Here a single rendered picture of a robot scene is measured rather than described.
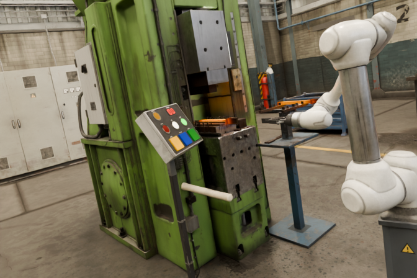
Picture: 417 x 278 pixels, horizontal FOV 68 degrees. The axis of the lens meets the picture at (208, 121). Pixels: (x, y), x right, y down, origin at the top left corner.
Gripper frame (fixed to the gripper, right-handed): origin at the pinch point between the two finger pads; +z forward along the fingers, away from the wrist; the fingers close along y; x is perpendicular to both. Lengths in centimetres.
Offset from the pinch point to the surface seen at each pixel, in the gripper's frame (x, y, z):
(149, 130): 11, -73, 17
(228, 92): 18, 23, 53
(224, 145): -14.3, -12.4, 29.0
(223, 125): -1.7, -4.9, 35.0
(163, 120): 13, -62, 19
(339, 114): -63, 354, 131
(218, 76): 32.4, -2.2, 34.9
